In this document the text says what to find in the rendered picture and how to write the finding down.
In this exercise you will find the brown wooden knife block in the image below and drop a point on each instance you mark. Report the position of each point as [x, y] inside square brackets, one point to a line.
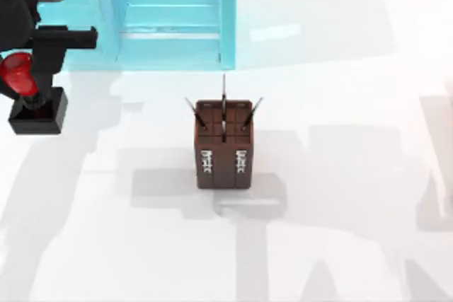
[224, 164]

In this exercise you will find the red trophy with black base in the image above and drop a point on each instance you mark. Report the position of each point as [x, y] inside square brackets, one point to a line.
[17, 72]

